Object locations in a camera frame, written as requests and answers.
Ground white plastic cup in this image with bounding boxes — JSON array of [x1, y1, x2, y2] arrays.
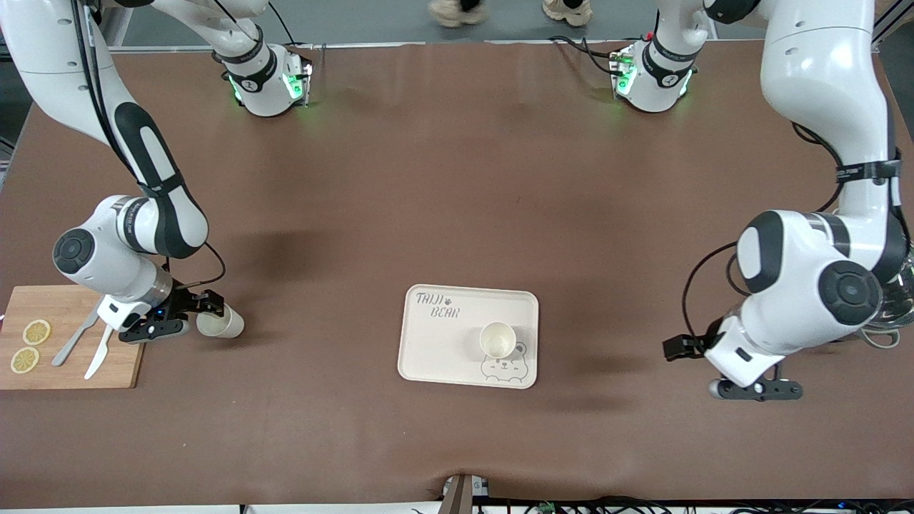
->
[[478, 320, 518, 361], [196, 305, 246, 340]]

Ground white bear print tray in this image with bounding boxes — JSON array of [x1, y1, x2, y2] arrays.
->
[[397, 284, 540, 390]]

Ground white plastic knife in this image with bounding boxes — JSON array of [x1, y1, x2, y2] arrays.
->
[[84, 323, 116, 381]]

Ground grey plastic knife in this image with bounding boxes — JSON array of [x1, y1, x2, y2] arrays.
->
[[51, 306, 102, 368]]

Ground wooden cutting board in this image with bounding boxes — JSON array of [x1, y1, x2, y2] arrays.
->
[[0, 284, 158, 390]]

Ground grey-green cooking pot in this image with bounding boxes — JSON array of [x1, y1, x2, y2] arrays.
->
[[859, 243, 914, 350]]

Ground glass pot lid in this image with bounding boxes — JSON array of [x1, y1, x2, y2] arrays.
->
[[884, 246, 914, 322]]

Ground beige shoe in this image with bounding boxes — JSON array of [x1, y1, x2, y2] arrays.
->
[[541, 0, 595, 27], [427, 0, 488, 29]]

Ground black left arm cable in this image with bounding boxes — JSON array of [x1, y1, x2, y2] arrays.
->
[[681, 120, 902, 342]]

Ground black arm base cable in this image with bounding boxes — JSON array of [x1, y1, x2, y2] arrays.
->
[[547, 34, 623, 76]]

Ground aluminium frame profile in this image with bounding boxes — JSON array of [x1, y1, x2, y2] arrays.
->
[[871, 0, 914, 52]]

